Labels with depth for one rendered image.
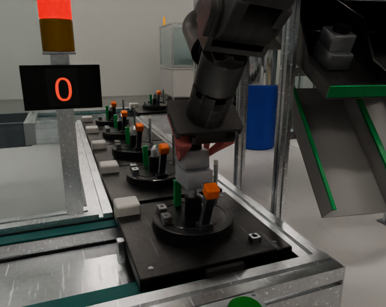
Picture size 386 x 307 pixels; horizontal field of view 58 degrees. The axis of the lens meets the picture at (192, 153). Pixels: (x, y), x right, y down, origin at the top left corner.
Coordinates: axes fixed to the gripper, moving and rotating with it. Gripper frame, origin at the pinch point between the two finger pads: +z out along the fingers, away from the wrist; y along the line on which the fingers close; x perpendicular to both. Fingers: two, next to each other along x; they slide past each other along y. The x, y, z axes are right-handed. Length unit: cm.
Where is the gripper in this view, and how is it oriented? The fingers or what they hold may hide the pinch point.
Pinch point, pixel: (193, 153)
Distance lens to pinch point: 57.2
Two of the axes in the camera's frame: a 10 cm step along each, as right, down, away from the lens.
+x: 2.8, 7.8, -5.6
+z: -2.0, 6.2, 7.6
